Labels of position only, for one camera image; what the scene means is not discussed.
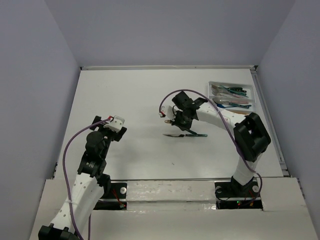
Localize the white compartment tray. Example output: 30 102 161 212
208 81 257 113

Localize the blue spoon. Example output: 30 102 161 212
217 104 236 109

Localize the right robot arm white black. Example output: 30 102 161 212
160 91 271 197

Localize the silver fork black speckled handle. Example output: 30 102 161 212
227 87 247 94

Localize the silver spoon pink handle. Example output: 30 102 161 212
212 98 249 105

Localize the teal fork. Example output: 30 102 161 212
219 85 248 98

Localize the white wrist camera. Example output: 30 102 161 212
103 115 125 133
159 105 175 120

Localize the small silver knife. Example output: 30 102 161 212
162 133 208 138

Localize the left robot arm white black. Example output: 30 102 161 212
38 115 127 240

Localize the gold spoon orange handle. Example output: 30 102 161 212
228 110 250 115

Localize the silver fork slim handle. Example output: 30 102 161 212
212 91 233 98

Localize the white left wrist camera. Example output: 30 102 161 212
103 115 125 133

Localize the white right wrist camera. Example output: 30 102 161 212
159 105 175 120

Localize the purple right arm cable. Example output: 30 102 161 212
158 89 263 201

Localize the silver spoon teal speckled handle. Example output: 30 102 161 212
229 102 252 109

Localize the gold utensil teal handle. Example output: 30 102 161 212
164 120 174 125

